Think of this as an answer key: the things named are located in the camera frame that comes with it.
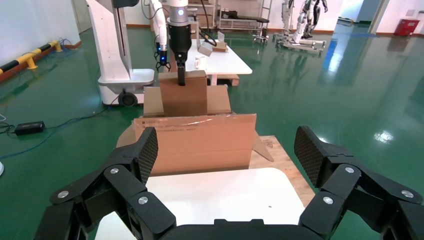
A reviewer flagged large open cardboard box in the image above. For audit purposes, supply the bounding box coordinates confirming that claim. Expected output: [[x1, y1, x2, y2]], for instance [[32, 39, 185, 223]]
[[115, 84, 275, 176]]

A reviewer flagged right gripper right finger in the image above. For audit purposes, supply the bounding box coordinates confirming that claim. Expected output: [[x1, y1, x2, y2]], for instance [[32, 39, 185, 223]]
[[294, 125, 424, 239]]

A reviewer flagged yellow black floor barrier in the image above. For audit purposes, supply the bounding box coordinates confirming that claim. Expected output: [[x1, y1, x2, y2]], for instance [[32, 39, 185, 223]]
[[0, 40, 63, 75]]

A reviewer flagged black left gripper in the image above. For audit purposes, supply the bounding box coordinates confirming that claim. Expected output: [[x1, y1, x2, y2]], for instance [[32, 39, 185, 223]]
[[167, 24, 193, 66]]

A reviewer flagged brown cardboard box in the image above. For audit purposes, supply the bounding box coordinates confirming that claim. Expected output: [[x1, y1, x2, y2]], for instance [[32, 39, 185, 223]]
[[158, 70, 209, 117]]

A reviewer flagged neighbour robot white torso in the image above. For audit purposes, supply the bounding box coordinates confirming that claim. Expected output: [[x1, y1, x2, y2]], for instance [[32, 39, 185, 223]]
[[85, 0, 157, 108]]

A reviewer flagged black power adapter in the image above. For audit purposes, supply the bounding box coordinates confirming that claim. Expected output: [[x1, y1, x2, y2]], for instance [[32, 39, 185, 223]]
[[13, 120, 46, 136]]

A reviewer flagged tiny cardboard box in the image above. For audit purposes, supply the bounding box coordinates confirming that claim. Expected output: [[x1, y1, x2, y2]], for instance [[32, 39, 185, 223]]
[[211, 41, 229, 53]]

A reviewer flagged blue floor cable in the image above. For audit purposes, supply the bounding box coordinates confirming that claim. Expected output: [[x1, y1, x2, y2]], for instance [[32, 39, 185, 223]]
[[0, 105, 114, 162]]

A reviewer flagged white side table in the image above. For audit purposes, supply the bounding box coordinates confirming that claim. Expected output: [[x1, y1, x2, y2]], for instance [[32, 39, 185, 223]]
[[170, 39, 253, 86]]

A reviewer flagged neighbour robot black gripper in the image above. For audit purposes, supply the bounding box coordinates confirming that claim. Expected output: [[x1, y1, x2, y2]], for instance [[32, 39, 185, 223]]
[[154, 43, 187, 87]]

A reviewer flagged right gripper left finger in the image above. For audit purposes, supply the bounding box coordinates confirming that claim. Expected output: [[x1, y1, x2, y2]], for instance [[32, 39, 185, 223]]
[[49, 126, 177, 240]]

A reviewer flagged grey metal stand frame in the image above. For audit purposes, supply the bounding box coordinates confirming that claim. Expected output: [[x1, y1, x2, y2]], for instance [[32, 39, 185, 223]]
[[274, 31, 327, 56]]

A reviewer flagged white humanoid robot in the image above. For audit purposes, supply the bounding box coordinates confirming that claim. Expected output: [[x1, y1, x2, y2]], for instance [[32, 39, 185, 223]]
[[296, 0, 329, 40]]

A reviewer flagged red cabinet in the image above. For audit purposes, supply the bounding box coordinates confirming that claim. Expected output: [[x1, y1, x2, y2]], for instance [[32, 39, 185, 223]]
[[394, 18, 421, 37]]

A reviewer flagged long black camera cable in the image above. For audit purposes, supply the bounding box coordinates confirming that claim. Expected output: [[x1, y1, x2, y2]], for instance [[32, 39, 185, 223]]
[[190, 0, 220, 47]]

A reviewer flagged wooden pallet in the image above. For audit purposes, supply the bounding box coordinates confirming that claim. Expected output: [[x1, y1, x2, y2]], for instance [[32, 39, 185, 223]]
[[248, 135, 316, 208]]

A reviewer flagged white mug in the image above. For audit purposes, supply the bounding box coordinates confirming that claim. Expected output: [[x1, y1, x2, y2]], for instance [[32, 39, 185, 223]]
[[194, 55, 208, 70]]

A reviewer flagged metal bench black pad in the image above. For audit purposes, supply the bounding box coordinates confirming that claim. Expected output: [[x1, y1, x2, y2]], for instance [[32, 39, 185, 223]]
[[215, 0, 271, 44]]

